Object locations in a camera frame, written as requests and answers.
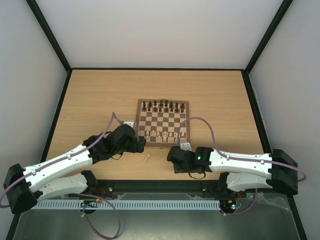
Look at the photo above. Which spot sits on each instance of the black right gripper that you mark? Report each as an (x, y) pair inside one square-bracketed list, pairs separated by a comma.
[(182, 169)]

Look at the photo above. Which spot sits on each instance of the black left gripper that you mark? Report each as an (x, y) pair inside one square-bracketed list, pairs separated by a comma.
[(134, 148)]

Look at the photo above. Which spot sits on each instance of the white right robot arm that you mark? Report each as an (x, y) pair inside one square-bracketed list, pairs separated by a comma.
[(276, 170)]

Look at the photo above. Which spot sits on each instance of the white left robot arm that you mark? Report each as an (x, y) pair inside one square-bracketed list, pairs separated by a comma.
[(91, 151)]

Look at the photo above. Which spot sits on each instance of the wooden folding chess board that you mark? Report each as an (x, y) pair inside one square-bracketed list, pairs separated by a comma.
[(163, 122)]

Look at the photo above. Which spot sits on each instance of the dark queen piece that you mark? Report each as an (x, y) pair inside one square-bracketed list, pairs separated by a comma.
[(161, 102)]

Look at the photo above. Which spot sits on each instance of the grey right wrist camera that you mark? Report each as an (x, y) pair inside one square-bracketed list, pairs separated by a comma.
[(186, 146)]

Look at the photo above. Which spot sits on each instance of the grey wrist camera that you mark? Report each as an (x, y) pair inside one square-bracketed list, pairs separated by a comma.
[(186, 146), (131, 123)]

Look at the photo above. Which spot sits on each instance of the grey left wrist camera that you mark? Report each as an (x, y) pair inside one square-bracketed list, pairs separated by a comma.
[(131, 123)]

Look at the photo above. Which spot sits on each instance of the black aluminium frame rail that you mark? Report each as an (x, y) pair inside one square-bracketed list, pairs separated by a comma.
[(160, 186)]

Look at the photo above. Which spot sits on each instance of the light blue cable duct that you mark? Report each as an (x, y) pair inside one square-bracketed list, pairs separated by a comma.
[(77, 204)]

